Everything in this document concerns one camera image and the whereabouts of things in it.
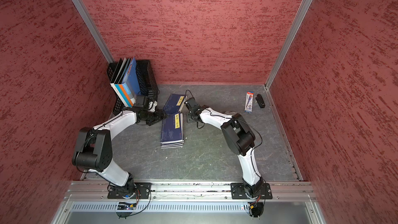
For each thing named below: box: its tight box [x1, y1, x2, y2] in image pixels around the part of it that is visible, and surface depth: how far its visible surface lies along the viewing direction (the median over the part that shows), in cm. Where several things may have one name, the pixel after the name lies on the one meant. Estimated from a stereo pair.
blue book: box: [162, 93, 188, 115], surface depth 109 cm
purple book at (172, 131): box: [160, 112, 184, 149], surface depth 91 cm
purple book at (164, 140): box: [160, 137, 184, 144], surface depth 89 cm
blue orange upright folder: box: [121, 56, 141, 97], surface depth 89 cm
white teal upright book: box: [110, 57, 137, 108], surface depth 85 cm
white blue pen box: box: [244, 91, 254, 114], surface depth 111 cm
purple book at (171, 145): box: [160, 143, 183, 149], surface depth 90 cm
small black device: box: [255, 93, 266, 109], surface depth 111 cm
